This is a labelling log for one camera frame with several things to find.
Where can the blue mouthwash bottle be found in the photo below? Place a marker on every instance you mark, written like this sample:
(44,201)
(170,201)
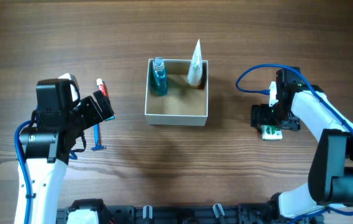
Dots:
(159,77)

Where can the red green toothpaste tube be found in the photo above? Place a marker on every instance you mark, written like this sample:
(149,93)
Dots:
(101,86)

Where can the white open cardboard box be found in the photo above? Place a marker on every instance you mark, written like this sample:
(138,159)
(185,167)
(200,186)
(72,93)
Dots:
(183,105)

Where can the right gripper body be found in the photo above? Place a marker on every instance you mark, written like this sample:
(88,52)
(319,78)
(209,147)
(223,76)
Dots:
(258,116)

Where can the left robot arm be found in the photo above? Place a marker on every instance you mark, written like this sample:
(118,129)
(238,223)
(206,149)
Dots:
(45,144)

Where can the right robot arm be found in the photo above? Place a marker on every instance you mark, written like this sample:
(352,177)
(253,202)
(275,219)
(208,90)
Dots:
(292,101)

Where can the green soap box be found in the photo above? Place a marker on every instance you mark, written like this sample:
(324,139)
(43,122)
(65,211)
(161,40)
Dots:
(271,133)

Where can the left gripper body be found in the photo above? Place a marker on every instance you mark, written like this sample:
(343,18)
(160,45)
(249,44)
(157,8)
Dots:
(92,107)

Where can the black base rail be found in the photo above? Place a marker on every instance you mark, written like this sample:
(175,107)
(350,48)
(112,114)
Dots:
(95,211)

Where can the white lotion tube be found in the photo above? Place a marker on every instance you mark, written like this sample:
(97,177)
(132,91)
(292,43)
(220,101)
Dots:
(195,72)

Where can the blue disposable razor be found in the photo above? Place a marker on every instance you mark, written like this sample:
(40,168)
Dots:
(98,146)

